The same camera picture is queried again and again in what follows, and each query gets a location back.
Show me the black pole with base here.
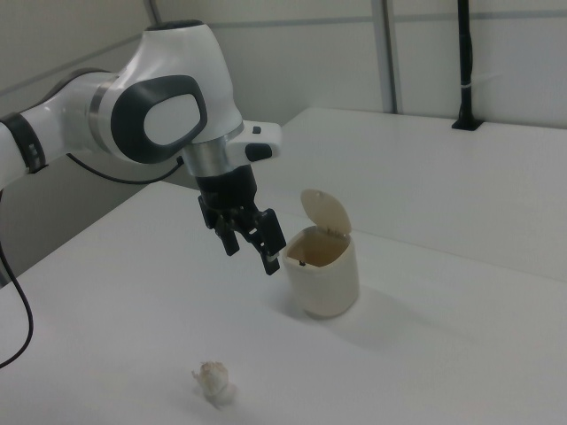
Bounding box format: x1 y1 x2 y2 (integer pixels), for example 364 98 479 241
451 0 483 132

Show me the small white lidded bin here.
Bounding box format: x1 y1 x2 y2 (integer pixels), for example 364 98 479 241
282 189 360 320

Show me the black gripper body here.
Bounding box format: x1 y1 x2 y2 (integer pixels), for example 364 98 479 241
195 165 262 230

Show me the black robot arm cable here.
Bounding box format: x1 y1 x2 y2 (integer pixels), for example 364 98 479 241
0 152 185 368

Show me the grey partition post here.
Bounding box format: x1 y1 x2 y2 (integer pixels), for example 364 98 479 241
379 0 403 114

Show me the crumpled white paper trash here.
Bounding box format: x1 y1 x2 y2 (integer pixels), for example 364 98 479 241
190 360 238 408

